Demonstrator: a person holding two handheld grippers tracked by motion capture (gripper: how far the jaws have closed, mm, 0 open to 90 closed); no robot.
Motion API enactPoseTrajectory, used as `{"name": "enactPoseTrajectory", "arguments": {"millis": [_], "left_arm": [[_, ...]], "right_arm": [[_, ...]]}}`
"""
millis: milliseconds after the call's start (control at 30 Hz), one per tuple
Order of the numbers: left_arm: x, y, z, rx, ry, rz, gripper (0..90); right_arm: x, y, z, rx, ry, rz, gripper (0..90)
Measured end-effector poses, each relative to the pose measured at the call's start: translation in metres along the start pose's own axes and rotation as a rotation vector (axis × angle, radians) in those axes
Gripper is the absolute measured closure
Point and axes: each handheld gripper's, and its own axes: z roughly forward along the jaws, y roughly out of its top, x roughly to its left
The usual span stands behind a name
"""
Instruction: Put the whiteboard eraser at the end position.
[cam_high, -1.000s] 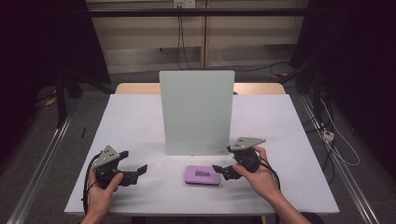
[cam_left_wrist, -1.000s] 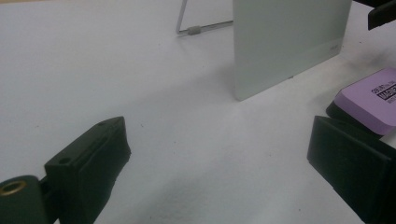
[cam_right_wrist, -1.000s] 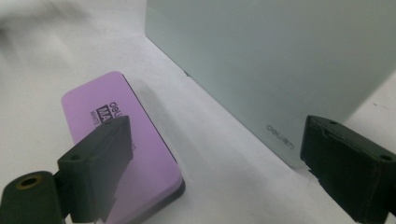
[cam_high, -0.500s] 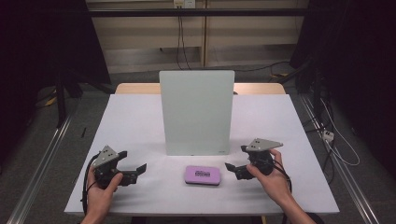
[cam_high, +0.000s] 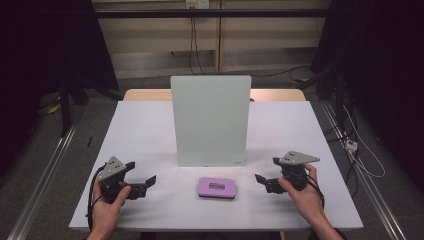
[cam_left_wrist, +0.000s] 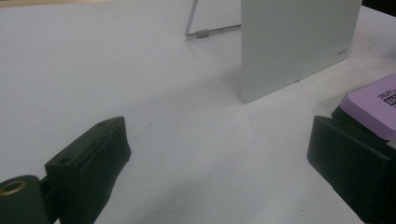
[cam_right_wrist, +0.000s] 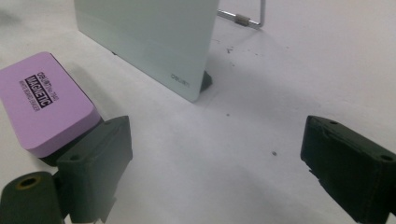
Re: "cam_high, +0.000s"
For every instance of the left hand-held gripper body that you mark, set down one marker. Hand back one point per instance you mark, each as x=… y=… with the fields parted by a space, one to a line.
x=111 y=175

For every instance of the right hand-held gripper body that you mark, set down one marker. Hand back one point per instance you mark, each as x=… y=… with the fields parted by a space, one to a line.
x=295 y=170

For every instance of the purple whiteboard eraser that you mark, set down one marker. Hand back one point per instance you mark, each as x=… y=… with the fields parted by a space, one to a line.
x=217 y=187

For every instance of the white whiteboard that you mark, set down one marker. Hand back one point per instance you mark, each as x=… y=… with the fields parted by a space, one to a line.
x=210 y=123

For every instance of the person's right hand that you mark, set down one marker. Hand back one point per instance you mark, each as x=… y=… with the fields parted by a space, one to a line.
x=306 y=200

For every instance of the person's left hand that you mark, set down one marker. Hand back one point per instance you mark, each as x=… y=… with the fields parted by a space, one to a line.
x=106 y=213

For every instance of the black pen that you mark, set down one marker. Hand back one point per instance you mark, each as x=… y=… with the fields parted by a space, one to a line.
x=89 y=141

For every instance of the white power strip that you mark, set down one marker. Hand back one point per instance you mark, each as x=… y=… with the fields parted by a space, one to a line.
x=351 y=145

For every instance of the light wooden table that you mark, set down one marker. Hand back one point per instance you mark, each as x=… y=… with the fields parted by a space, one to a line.
x=146 y=95

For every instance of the black metal stand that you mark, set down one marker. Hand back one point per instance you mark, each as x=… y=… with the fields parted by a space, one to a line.
x=65 y=110

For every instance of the black curtain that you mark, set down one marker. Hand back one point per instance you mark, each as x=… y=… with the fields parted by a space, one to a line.
x=40 y=50
x=383 y=50

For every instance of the black horizontal metal bar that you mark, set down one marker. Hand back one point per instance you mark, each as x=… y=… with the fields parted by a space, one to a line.
x=213 y=13

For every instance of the metal floor rail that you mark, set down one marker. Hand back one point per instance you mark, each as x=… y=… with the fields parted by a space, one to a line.
x=370 y=190
x=43 y=180

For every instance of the white wall outlet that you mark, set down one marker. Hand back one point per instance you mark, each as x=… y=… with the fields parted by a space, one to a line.
x=197 y=3

